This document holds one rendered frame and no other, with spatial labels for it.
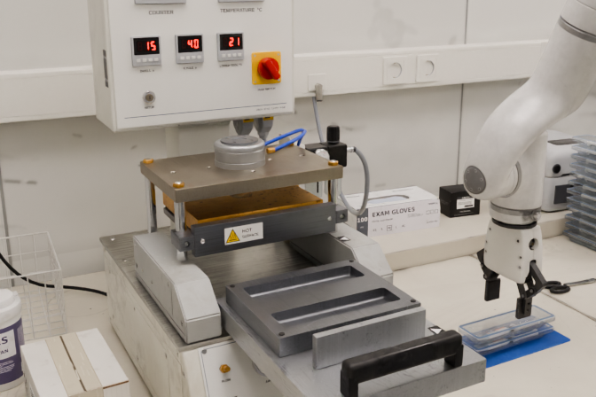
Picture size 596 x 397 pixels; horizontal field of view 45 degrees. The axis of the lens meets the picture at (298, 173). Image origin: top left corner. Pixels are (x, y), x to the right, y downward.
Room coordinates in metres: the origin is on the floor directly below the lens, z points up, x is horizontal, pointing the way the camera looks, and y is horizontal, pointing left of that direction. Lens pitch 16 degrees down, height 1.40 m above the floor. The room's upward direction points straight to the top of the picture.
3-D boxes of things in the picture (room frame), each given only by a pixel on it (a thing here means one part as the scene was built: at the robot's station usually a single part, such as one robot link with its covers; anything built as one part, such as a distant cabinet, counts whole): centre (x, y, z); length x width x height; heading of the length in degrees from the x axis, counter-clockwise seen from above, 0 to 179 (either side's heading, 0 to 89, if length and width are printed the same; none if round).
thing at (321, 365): (0.82, -0.05, 0.97); 0.30 x 0.22 x 0.08; 27
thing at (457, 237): (1.77, -0.41, 0.77); 0.84 x 0.30 x 0.04; 116
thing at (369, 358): (0.70, -0.11, 0.99); 0.15 x 0.02 x 0.04; 117
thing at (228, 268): (1.12, 0.11, 0.93); 0.46 x 0.35 x 0.01; 27
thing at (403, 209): (1.68, -0.22, 0.83); 0.23 x 0.12 x 0.07; 112
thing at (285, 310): (0.86, -0.03, 0.98); 0.20 x 0.17 x 0.03; 117
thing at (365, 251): (1.09, -0.07, 0.96); 0.26 x 0.05 x 0.07; 27
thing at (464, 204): (1.77, -0.42, 0.83); 0.09 x 0.06 x 0.07; 109
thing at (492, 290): (1.22, -0.35, 0.85); 0.03 x 0.03 x 0.07; 28
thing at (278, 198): (1.09, 0.08, 1.07); 0.22 x 0.17 x 0.10; 117
